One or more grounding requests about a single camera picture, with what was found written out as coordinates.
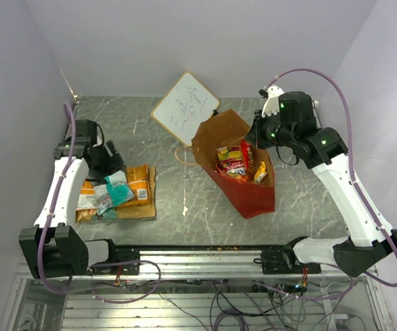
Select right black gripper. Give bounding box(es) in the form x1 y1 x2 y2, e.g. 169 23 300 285
245 107 296 150

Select teal candy packet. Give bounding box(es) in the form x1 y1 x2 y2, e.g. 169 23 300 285
94 170 134 215

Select orange snack packet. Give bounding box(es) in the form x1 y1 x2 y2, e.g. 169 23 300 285
77 164 150 210

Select tan chips bag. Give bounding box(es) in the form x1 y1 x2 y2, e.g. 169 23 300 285
75 166 157 223

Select red brown paper bag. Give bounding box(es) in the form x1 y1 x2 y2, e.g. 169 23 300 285
192 110 275 219

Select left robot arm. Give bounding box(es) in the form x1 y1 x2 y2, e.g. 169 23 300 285
19 120 134 279

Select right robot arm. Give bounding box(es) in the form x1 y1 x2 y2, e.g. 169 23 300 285
245 86 397 277

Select red chips packet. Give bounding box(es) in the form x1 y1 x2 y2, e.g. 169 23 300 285
240 140 254 177

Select yellow snack packet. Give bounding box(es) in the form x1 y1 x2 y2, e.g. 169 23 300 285
253 161 267 184

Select small yellow-framed whiteboard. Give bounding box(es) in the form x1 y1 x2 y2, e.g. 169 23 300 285
151 72 220 147

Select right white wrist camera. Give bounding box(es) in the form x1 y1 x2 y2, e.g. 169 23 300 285
258 85 284 118

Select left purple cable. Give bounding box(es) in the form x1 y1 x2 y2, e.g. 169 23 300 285
38 101 161 304

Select purple cable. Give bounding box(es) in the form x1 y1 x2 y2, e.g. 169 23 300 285
38 101 161 304
263 68 397 288

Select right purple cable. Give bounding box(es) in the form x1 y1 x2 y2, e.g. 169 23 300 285
263 68 397 288

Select aluminium mounting rail frame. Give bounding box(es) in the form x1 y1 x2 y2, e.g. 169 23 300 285
0 245 394 330

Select loose cable bundle below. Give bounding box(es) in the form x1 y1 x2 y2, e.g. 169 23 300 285
91 263 353 331

